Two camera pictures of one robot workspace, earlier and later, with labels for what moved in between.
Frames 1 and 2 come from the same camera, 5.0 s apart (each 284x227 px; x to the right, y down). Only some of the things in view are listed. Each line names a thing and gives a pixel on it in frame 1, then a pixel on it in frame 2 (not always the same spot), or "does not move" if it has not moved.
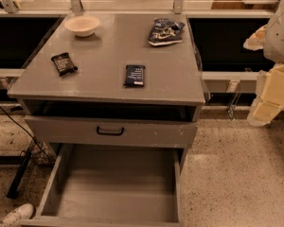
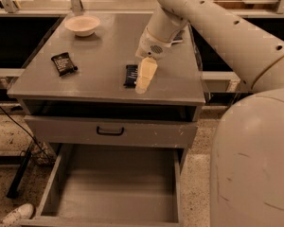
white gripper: [280, 38] -> [150, 47]
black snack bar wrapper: [63, 63] does not move
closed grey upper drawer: [113, 130] does not move
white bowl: [82, 26] does not move
